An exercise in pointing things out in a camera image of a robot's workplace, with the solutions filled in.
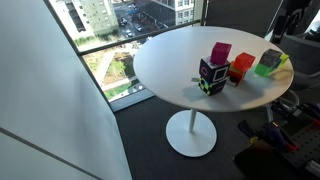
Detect teal blue embossed dice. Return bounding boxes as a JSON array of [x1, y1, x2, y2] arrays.
[[271, 59, 283, 70]]

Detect magenta cube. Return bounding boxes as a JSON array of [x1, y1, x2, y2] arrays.
[[209, 41, 233, 66]]

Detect white table pedestal base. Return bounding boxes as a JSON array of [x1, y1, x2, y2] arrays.
[[165, 108, 218, 158]]

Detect gray metal bracket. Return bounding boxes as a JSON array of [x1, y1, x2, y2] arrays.
[[265, 103, 275, 124]]

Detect yellow-green embossed dice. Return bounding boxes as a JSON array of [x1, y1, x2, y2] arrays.
[[279, 53, 290, 66]]

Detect black checkered fabric cube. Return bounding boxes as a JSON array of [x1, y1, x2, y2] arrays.
[[198, 76, 228, 97]]

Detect dark window rail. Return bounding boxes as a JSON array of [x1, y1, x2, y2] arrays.
[[77, 19, 202, 57]]

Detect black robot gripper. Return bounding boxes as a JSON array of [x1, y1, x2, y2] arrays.
[[272, 0, 313, 44]]

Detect black perforated mounting board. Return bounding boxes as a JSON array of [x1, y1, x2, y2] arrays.
[[233, 114, 320, 180]]

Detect blue and black fabric cube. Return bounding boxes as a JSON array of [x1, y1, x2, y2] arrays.
[[198, 56, 231, 85]]

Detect white looped cable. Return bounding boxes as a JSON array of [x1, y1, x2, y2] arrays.
[[278, 89, 301, 116]]

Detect multicoloured fabric cube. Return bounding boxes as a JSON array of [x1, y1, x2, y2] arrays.
[[227, 63, 246, 88]]

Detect gray embossed dice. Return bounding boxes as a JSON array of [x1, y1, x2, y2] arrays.
[[259, 48, 283, 69]]

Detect orange-red cube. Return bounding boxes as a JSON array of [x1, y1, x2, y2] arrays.
[[232, 52, 257, 74]]

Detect dark window mullion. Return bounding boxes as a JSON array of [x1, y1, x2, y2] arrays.
[[199, 0, 210, 28]]

